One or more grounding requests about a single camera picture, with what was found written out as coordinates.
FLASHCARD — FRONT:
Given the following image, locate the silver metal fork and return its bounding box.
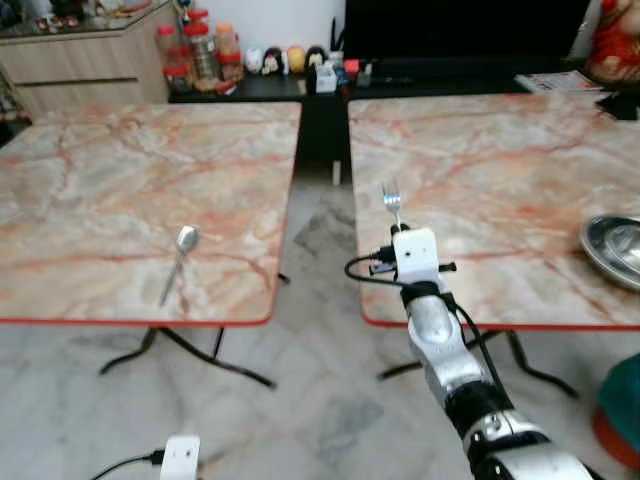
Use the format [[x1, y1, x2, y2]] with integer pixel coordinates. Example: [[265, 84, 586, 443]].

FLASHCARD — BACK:
[[382, 180, 405, 233]]

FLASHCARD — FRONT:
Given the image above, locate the stainless steel bowl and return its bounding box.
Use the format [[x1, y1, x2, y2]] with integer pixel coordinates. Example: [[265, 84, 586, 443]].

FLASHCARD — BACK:
[[579, 214, 640, 292]]

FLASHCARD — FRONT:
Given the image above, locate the green and orange stool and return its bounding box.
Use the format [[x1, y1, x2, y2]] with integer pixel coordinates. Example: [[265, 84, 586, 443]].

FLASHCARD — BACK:
[[592, 352, 640, 472]]

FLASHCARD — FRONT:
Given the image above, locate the marble table with red rim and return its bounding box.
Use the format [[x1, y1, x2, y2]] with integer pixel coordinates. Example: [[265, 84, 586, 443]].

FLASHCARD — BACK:
[[0, 100, 304, 390], [346, 92, 640, 400]]

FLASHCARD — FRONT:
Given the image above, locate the printed magazine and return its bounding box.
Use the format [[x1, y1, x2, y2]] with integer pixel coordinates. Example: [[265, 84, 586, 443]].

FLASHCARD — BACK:
[[514, 70, 607, 97]]

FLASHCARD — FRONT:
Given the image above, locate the red robed figurine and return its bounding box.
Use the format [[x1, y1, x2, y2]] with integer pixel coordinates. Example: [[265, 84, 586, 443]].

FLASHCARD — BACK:
[[584, 0, 640, 87]]

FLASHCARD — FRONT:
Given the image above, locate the black television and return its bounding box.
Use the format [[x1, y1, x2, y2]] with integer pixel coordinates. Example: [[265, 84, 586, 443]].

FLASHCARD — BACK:
[[342, 0, 593, 63]]

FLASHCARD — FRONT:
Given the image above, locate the small white box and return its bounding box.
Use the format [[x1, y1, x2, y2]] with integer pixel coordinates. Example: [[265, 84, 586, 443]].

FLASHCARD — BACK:
[[314, 63, 339, 94]]

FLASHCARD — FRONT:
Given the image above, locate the yellow small figurine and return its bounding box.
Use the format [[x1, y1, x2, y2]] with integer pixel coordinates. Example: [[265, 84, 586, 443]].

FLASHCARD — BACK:
[[286, 45, 308, 74]]

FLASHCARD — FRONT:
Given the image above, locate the black and white figurine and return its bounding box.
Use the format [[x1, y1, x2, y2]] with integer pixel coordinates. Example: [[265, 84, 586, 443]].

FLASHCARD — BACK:
[[262, 48, 287, 77]]

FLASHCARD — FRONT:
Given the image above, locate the silver metal spoon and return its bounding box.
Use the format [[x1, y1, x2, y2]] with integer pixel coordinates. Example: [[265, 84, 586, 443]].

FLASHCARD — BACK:
[[158, 225, 203, 309]]

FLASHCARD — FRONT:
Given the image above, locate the large jar with red lid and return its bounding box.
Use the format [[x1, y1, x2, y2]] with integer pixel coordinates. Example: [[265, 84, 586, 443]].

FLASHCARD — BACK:
[[184, 20, 222, 83]]

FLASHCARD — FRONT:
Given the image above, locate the light wooden cabinet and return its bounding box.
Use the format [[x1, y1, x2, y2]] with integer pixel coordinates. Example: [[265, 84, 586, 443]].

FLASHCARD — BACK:
[[0, 0, 183, 117]]

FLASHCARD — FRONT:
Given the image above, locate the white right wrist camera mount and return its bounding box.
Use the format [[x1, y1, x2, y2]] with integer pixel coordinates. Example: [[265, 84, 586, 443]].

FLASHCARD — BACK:
[[390, 227, 443, 287]]

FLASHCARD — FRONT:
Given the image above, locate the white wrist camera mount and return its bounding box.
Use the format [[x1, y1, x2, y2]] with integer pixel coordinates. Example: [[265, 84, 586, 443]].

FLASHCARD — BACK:
[[390, 227, 443, 287], [160, 435, 202, 480]]

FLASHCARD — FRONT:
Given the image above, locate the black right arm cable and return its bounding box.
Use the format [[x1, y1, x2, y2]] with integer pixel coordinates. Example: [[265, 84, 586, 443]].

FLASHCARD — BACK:
[[344, 249, 507, 397]]

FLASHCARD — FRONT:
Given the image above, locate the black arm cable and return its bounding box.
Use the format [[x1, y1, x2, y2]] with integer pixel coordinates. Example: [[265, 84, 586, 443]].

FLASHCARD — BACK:
[[344, 249, 507, 397], [89, 451, 166, 480]]

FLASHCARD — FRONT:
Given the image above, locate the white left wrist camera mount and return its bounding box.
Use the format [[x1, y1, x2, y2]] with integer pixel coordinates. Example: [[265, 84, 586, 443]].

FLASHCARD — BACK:
[[160, 435, 202, 480]]

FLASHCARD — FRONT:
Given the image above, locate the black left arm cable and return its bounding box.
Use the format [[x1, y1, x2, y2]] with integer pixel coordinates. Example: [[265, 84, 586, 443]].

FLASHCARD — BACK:
[[89, 451, 166, 480]]

